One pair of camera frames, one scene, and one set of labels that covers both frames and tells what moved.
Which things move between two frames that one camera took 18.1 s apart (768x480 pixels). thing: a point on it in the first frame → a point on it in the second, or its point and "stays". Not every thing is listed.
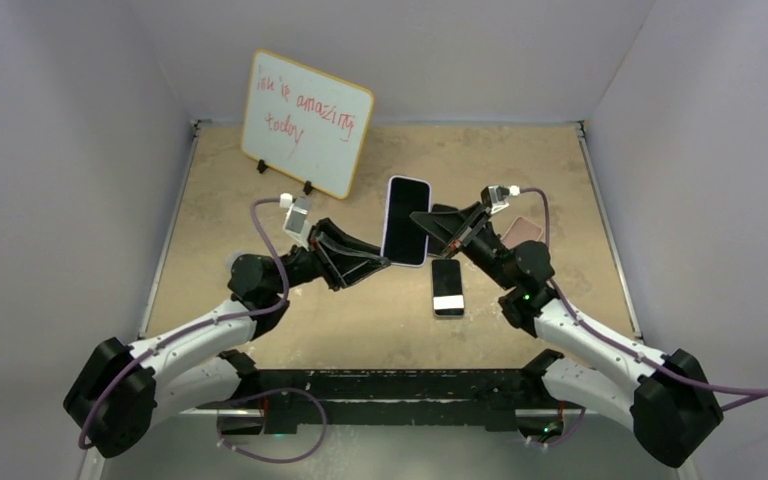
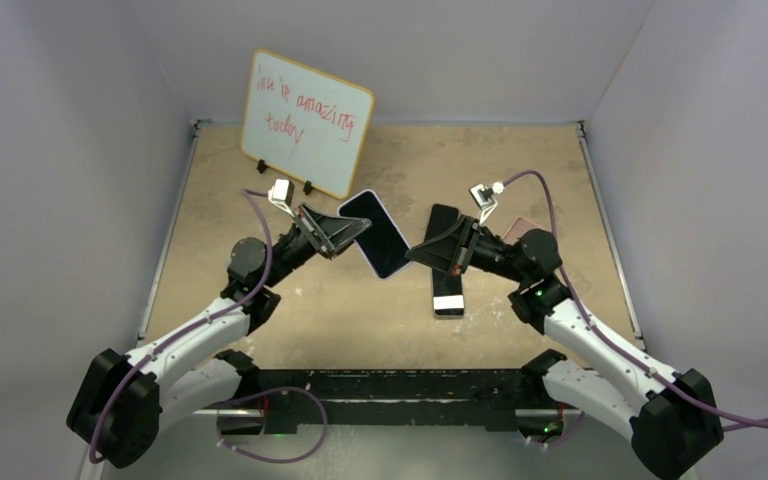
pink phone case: (521, 230) stays
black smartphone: (448, 287) stays
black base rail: (291, 398) stays
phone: (403, 241) → (383, 245)
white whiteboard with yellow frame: (305, 126) stays
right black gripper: (456, 229) → (443, 252)
